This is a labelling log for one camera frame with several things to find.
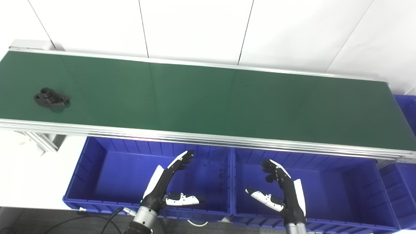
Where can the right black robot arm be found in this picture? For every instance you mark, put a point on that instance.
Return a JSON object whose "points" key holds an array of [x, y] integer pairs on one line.
{"points": [[294, 228]]}

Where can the blue plastic bin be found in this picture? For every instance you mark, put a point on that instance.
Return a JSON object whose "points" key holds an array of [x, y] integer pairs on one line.
{"points": [[123, 177], [334, 191], [403, 188], [408, 112]]}

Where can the green conveyor belt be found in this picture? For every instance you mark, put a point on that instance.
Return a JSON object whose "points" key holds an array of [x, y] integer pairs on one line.
{"points": [[195, 138], [208, 100]]}

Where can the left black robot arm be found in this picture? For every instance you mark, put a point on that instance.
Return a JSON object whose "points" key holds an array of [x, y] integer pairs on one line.
{"points": [[144, 218]]}

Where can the aluminium conveyor leg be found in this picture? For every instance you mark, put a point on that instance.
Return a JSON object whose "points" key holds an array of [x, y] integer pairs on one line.
{"points": [[42, 141]]}

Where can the black flange part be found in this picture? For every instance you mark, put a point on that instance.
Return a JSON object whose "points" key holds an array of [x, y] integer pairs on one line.
{"points": [[50, 99]]}

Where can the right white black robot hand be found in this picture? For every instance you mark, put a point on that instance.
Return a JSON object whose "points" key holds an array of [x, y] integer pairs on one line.
{"points": [[289, 195]]}

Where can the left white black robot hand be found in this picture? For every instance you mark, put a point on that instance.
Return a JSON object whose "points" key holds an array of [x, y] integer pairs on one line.
{"points": [[161, 185]]}

